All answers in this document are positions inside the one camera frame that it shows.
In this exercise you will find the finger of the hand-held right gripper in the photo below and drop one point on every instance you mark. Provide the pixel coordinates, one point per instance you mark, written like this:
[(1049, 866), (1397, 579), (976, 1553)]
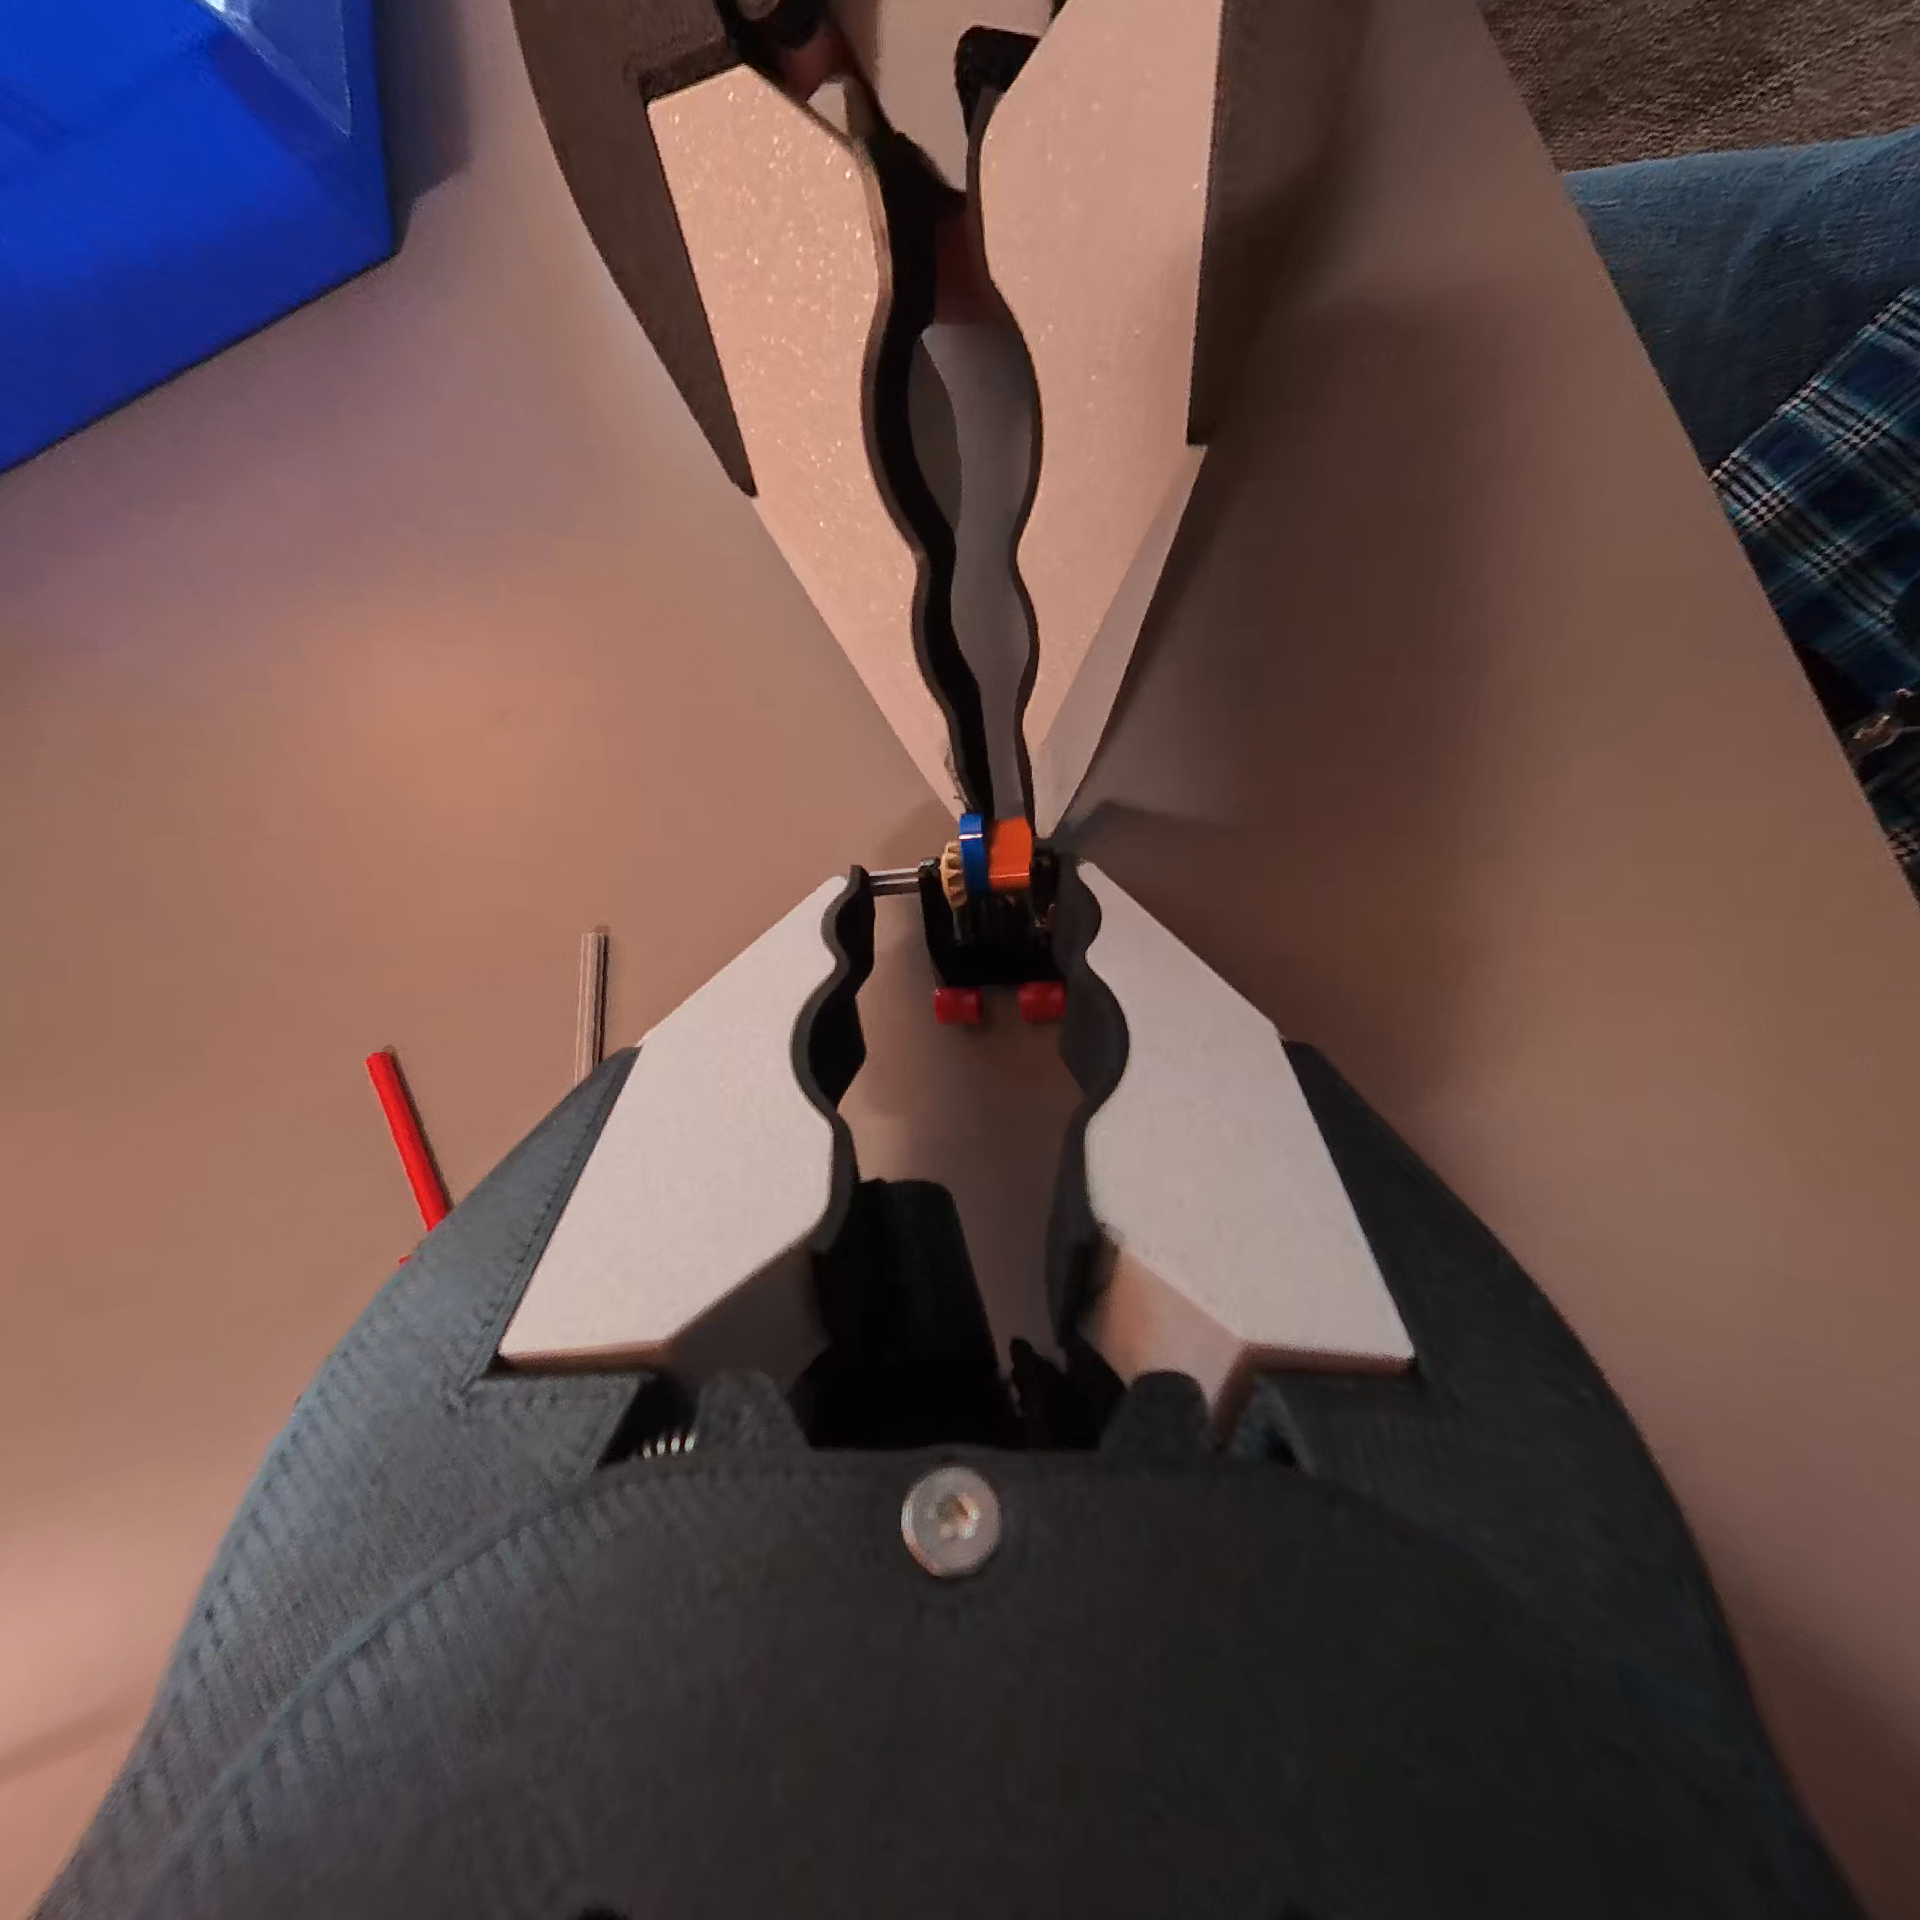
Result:
[(781, 302), (1111, 302)]

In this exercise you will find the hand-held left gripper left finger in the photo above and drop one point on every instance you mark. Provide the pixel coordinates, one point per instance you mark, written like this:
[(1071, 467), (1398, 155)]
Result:
[(674, 1200)]

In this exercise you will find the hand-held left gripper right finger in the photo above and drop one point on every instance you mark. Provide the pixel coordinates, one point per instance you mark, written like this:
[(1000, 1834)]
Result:
[(1245, 1200)]

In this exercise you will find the black lego gear assembly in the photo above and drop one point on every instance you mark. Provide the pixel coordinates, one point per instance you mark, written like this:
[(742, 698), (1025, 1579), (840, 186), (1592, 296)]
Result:
[(992, 944)]

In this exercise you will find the orange lego piece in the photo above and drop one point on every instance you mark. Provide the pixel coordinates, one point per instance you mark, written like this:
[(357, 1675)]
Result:
[(1011, 852)]

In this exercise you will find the long grey lego axle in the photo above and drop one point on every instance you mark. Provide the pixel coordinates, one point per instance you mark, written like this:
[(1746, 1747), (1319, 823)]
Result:
[(588, 1006)]

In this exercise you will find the long red lego axle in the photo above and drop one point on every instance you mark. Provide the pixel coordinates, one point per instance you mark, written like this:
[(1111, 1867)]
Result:
[(409, 1138)]

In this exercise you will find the blue plastic bin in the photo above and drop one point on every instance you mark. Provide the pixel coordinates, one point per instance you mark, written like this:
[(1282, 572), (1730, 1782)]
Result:
[(148, 226)]

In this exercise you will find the person's blue jeans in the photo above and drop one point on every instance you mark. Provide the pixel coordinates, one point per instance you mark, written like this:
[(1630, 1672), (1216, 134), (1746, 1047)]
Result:
[(1723, 267)]

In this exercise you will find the person's plaid shirt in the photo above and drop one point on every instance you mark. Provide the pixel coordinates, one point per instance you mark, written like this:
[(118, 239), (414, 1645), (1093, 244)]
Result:
[(1829, 527)]

